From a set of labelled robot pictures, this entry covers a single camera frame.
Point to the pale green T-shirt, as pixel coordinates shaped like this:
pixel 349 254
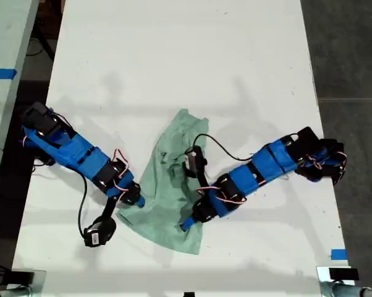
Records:
pixel 164 213

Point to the small black edge clip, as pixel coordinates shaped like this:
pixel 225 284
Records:
pixel 189 294

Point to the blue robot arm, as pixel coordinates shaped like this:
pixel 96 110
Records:
pixel 81 151
pixel 266 164

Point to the pale side table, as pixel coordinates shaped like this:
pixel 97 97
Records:
pixel 6 37

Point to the metal corner bracket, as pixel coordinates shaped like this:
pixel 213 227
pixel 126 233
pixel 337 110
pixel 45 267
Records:
pixel 39 280
pixel 323 278

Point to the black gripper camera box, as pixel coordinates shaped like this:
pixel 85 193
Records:
pixel 99 232

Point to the black camera stalk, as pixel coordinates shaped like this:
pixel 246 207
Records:
pixel 109 208
pixel 202 176

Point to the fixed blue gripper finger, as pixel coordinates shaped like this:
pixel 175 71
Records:
pixel 141 203
pixel 189 223

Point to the black box on bracket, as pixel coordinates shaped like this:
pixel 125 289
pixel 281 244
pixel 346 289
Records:
pixel 343 274
pixel 23 277

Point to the grey metal pipe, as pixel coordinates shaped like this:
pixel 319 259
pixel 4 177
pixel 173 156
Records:
pixel 359 291

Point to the grey gripper camera box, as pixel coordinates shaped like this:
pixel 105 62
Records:
pixel 194 161

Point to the short blue tape piece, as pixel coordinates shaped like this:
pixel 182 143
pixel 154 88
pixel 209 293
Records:
pixel 339 254

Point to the long blue tape strip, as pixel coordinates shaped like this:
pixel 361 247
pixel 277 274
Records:
pixel 0 74

